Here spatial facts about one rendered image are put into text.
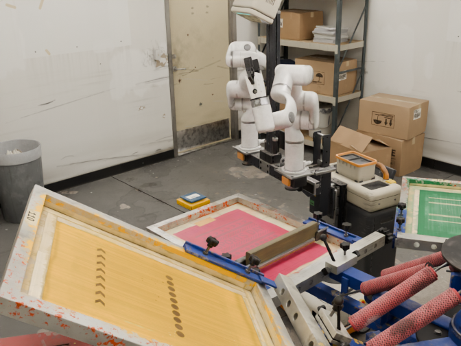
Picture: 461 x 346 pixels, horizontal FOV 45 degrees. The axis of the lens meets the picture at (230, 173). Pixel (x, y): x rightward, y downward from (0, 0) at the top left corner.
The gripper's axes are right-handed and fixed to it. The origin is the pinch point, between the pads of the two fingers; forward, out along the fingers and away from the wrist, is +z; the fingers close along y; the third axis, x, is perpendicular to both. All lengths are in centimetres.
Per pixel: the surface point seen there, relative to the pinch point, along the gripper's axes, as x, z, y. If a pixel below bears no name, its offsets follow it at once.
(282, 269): -6, -85, 2
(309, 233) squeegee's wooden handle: 3, -75, 21
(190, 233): -52, -66, 22
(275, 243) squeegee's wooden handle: -7, -74, 3
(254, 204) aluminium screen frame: -28, -62, 53
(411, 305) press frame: 43, -98, -20
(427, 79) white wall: 74, -3, 405
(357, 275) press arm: 25, -88, -10
